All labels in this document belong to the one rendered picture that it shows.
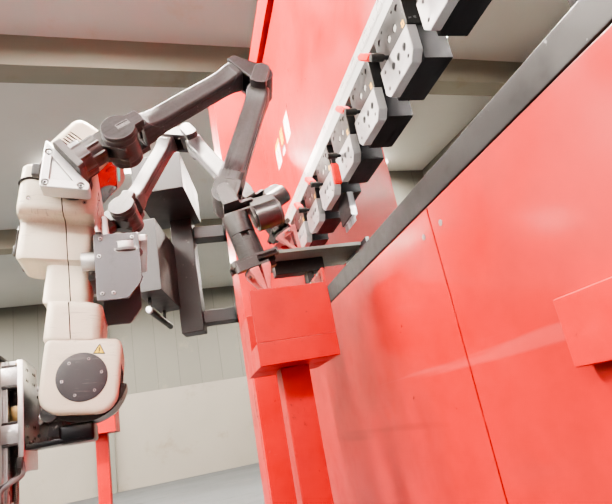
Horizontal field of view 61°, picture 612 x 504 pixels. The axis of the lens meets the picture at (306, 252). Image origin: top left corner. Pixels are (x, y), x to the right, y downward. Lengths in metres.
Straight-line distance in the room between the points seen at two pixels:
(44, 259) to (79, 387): 0.32
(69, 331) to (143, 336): 9.30
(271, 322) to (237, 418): 9.48
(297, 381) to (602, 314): 0.68
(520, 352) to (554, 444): 0.11
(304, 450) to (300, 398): 0.10
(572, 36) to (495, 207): 0.21
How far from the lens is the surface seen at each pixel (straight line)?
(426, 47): 1.14
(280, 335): 1.03
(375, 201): 2.67
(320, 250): 1.46
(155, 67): 4.30
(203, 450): 10.39
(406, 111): 1.29
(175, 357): 10.50
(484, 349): 0.75
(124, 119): 1.30
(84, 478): 10.38
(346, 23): 1.48
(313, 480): 1.09
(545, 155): 0.62
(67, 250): 1.37
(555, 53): 0.62
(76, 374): 1.25
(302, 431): 1.09
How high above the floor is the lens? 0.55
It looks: 18 degrees up
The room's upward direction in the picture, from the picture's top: 11 degrees counter-clockwise
